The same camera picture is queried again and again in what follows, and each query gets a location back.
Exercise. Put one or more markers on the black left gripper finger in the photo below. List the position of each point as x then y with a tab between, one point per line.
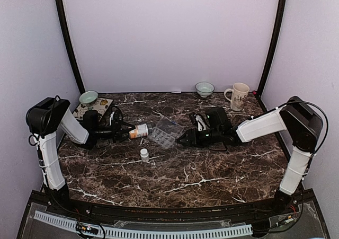
121	137
126	126

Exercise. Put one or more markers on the orange pill bottle grey cap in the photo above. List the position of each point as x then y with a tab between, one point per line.
142	130

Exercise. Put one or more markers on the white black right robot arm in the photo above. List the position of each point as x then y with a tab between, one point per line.
306	123

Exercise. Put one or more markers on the small white pill bottle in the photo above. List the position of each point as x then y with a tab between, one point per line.
144	154

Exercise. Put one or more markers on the clear plastic pill organizer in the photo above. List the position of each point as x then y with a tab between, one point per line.
166	132

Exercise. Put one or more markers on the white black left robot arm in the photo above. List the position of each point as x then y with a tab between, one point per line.
45	118

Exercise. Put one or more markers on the teal striped ceramic bowl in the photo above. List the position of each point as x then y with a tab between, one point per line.
204	89

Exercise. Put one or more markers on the cream floral ceramic mug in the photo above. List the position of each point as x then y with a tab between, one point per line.
237	95

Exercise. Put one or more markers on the black right corner post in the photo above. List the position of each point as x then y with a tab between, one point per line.
272	47

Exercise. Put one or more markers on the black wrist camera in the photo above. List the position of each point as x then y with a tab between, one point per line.
217	116
116	116

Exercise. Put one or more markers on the black left corner post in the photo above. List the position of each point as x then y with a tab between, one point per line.
69	45

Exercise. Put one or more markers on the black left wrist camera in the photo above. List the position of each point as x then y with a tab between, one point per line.
116	116

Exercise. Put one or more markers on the black corner post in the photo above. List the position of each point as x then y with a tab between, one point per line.
272	47
69	45

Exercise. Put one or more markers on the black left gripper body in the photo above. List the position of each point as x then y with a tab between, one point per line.
108	133

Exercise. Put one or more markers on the floral patterned cloth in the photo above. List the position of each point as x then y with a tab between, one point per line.
100	105

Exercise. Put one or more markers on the white slotted cable duct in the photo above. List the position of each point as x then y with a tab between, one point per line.
97	231

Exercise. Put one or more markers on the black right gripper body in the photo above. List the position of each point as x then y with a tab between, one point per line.
214	137

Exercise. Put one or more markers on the pale green ceramic bowl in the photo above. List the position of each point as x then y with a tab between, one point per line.
88	98

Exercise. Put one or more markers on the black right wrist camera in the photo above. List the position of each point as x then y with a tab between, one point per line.
217	116

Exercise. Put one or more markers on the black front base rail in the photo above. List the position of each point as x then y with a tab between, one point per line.
243	212

